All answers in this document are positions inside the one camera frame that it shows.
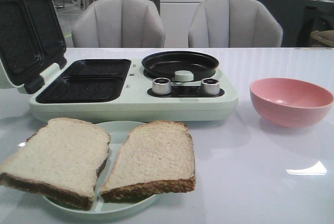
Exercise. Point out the bread slice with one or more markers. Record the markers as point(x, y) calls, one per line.
point(158, 157)
point(61, 161)

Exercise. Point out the pink plastic bowl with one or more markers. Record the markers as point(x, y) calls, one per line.
point(290, 102)

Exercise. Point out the breakfast maker hinged lid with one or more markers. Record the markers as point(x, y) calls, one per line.
point(31, 41)

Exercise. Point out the mint green breakfast maker base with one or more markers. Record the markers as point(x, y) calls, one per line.
point(101, 90)

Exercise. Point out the left silver control knob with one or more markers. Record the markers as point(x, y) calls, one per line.
point(161, 86)

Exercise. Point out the silver control knob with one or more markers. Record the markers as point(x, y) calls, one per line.
point(210, 86)
point(161, 86)

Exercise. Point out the black round frying pan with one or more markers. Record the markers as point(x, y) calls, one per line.
point(165, 64)

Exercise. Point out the right silver control knob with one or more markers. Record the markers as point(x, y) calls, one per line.
point(210, 86)

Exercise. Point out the mint green round plate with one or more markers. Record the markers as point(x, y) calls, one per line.
point(101, 210)

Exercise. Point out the left grey upholstered chair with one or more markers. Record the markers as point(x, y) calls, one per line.
point(119, 24)

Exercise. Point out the grey upholstered chair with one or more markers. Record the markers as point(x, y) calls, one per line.
point(119, 24)
point(234, 24)

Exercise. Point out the right grey upholstered chair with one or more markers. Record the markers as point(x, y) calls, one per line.
point(234, 24)

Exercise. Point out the white cabinet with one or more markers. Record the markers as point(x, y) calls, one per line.
point(176, 16)

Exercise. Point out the dark washing machine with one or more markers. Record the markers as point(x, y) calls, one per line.
point(318, 15)

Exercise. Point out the beige cushion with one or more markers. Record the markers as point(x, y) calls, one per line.
point(322, 38)

